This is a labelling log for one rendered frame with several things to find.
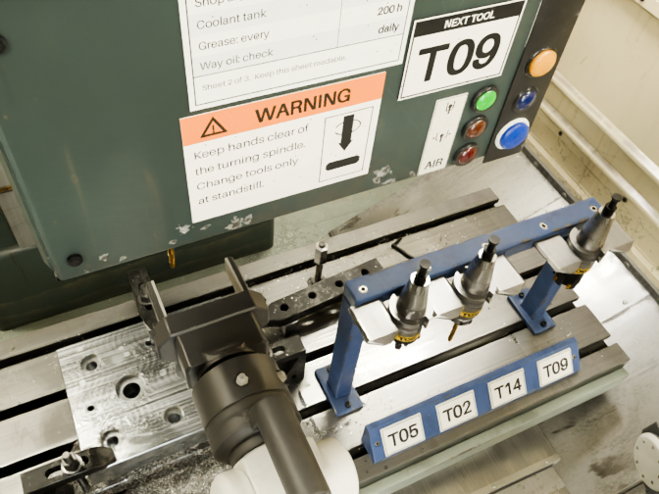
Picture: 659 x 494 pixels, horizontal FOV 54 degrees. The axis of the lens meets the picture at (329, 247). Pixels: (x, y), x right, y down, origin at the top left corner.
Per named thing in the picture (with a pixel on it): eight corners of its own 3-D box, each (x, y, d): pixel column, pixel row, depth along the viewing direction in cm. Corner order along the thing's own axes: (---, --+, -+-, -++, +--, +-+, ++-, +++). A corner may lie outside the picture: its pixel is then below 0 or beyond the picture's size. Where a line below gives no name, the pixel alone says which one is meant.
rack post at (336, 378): (363, 407, 117) (388, 321, 94) (336, 419, 115) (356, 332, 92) (339, 362, 122) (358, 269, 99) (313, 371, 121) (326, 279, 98)
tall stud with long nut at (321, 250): (326, 285, 133) (331, 246, 123) (314, 289, 132) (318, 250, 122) (321, 275, 135) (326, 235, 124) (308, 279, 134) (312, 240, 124)
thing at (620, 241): (637, 248, 105) (639, 245, 105) (613, 258, 104) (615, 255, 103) (609, 218, 109) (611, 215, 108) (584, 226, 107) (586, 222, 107)
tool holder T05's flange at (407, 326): (412, 291, 97) (415, 282, 95) (437, 321, 94) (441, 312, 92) (378, 310, 95) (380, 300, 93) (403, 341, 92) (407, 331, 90)
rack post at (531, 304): (555, 327, 131) (619, 234, 108) (533, 336, 130) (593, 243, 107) (526, 289, 137) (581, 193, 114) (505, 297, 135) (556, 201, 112)
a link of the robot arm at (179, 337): (264, 271, 67) (312, 367, 60) (264, 321, 74) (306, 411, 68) (142, 310, 63) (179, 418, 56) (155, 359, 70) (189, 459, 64)
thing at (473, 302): (471, 270, 101) (476, 260, 99) (499, 296, 98) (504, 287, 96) (441, 287, 98) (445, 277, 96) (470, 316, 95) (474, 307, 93)
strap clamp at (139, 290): (172, 353, 121) (163, 310, 109) (154, 359, 120) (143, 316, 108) (152, 298, 128) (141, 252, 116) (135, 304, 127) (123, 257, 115)
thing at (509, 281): (529, 290, 98) (531, 287, 97) (500, 301, 96) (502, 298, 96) (503, 256, 102) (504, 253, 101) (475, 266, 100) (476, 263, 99)
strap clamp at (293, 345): (303, 377, 120) (308, 336, 108) (236, 404, 115) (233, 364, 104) (296, 363, 122) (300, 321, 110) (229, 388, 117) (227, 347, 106)
